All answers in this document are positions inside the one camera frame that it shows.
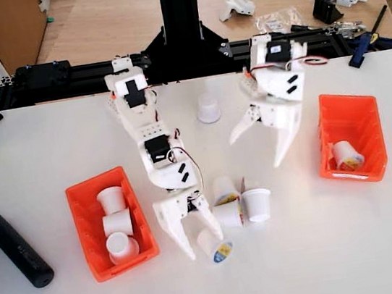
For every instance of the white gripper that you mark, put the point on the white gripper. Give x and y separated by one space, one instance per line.
171 210
275 114

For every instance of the blue lid coffee pod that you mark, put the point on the blue lid coffee pod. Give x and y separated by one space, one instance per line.
214 248
110 199

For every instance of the red lid coffee pod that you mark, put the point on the red lid coffee pod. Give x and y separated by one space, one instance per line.
117 224
207 109
343 152

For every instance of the orange plastic storage bin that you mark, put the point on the orange plastic storage bin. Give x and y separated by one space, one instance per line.
90 224

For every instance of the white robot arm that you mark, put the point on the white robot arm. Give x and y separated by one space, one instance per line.
278 80
150 131

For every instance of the orange bin with white label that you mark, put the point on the orange bin with white label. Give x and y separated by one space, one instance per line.
353 121

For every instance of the clear bag of screws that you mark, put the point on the clear bag of screws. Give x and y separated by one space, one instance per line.
280 20

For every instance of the blue bar clamp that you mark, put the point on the blue bar clamp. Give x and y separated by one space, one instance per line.
359 49

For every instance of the white printed robot part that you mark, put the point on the white printed robot part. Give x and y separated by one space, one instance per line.
236 6

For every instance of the small clear parts bag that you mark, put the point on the small clear parts bag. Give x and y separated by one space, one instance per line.
347 28

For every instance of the black printed part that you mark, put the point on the black printed part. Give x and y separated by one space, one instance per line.
324 10

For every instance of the black electric screwdriver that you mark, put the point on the black electric screwdriver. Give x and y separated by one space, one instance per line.
17 249

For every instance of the wooden table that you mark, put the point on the wooden table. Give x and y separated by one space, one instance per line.
68 44

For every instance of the small green clip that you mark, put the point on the small green clip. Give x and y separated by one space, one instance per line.
49 20

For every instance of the wooden cabinet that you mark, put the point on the wooden cabinet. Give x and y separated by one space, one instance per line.
8 31

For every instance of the black aluminium frame post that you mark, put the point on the black aluminium frame post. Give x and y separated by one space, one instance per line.
178 3

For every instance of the black aluminium frame rail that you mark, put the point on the black aluminium frame rail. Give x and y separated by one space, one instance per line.
77 79

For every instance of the black box on frame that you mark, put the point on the black box on frame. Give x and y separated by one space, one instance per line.
42 79

